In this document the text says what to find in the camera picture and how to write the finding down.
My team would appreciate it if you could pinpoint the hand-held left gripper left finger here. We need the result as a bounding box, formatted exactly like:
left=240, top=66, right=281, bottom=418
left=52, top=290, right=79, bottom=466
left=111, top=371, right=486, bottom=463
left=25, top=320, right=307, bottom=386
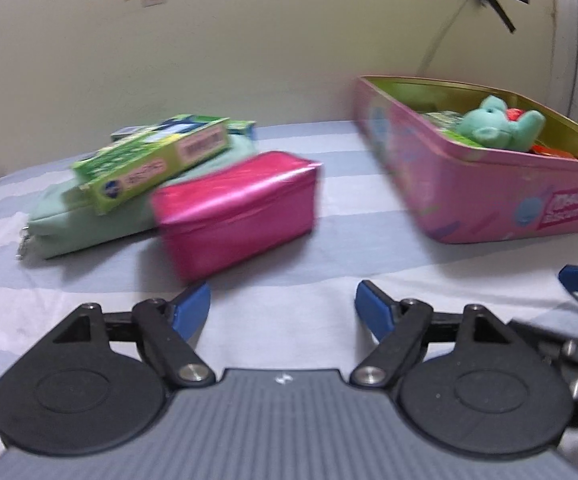
left=34, top=282, right=216, bottom=387

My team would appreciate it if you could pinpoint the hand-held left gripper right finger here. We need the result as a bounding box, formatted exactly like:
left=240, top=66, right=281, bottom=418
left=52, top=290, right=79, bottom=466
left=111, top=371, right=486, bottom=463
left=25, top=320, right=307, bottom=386
left=351, top=281, right=524, bottom=387

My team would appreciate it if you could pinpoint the shiny pink pouch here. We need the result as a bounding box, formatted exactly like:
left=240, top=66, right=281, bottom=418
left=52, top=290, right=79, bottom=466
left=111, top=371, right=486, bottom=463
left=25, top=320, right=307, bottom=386
left=150, top=150, right=324, bottom=285

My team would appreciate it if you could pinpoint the red rectangular box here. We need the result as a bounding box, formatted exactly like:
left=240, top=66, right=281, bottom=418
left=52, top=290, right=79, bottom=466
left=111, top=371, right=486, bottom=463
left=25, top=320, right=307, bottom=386
left=529, top=142, right=578, bottom=161

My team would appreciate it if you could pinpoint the pink biscuit tin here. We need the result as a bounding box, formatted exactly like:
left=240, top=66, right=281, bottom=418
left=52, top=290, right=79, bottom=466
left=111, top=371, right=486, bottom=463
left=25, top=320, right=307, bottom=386
left=353, top=75, right=578, bottom=245

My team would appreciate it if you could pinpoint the mint green zipper pouch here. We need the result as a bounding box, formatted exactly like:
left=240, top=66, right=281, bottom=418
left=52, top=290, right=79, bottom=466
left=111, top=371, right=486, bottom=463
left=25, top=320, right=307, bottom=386
left=16, top=132, right=260, bottom=263

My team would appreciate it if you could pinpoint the green toothpaste box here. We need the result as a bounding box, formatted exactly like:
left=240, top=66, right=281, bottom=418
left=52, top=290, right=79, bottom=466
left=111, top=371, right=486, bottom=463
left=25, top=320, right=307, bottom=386
left=72, top=116, right=232, bottom=216

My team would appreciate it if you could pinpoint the green teddy bear plush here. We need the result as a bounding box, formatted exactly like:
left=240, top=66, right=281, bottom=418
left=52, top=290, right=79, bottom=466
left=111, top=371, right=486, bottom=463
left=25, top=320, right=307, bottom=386
left=456, top=95, right=547, bottom=153

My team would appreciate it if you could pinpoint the striped bed sheet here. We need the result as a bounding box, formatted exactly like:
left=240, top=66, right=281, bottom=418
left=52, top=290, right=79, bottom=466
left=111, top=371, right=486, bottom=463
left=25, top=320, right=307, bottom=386
left=0, top=120, right=578, bottom=480

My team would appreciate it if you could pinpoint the small green white box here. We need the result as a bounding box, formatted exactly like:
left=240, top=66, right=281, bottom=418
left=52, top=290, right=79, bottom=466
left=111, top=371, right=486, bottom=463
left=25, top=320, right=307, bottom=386
left=110, top=119, right=257, bottom=143

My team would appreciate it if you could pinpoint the thin wall cable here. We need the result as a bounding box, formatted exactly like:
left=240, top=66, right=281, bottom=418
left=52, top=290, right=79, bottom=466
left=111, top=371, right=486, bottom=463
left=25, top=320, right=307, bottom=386
left=416, top=0, right=470, bottom=78

